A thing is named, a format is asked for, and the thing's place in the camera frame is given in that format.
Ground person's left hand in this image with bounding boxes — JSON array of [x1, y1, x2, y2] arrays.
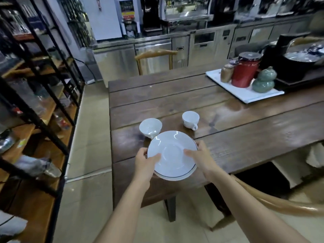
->
[[134, 147, 161, 180]]

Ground glass display case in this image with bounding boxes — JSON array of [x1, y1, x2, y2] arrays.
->
[[162, 0, 214, 22]]

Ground white storage box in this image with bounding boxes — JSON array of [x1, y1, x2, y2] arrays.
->
[[271, 143, 324, 189]]

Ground black pot with glass lid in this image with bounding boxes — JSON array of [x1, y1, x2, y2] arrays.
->
[[282, 44, 324, 82]]

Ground dark wooden table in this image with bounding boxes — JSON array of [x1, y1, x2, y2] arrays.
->
[[108, 66, 324, 223]]

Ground brown ceramic jar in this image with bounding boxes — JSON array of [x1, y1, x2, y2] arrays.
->
[[220, 64, 234, 83]]

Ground black tea tray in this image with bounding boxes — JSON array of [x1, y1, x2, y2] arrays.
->
[[273, 69, 324, 92]]

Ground white refrigerator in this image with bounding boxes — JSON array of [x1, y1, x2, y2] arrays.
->
[[82, 0, 123, 41]]

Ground person's right hand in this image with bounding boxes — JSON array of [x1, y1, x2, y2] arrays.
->
[[184, 140, 220, 178]]

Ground red canister with dark lid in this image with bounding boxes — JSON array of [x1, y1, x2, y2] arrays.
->
[[231, 52, 262, 88]]

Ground white saucer with dark rim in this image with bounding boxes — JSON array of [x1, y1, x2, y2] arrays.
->
[[147, 131, 198, 181]]

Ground stainless steel counter cabinets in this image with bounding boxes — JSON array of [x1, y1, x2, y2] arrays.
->
[[92, 15, 324, 81]]

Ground black metal shelving rack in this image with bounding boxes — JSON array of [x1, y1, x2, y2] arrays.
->
[[0, 0, 86, 243]]

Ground crumpled grey plastic bag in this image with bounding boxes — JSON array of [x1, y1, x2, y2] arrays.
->
[[14, 155, 62, 178]]

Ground white ceramic cup with handle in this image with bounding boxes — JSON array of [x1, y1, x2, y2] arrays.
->
[[182, 111, 200, 131]]

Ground person's right forearm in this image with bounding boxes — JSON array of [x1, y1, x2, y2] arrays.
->
[[204, 166, 312, 243]]

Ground white rectangular tray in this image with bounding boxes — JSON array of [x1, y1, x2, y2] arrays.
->
[[205, 68, 285, 104]]

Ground person's left forearm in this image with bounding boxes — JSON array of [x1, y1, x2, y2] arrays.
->
[[93, 172, 152, 243]]

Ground white ceramic bowl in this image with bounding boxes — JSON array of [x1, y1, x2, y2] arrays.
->
[[139, 118, 163, 139]]

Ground green gourd-shaped ceramic jar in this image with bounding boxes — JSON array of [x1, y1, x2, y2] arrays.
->
[[252, 66, 276, 93]]

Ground black coffee machine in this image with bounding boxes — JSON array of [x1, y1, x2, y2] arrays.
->
[[140, 0, 163, 36]]

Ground juicer machine with red label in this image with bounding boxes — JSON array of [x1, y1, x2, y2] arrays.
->
[[118, 0, 140, 38]]

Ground wooden chair with curved back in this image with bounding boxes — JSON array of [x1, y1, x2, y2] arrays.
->
[[209, 174, 324, 232], [134, 49, 179, 76]]

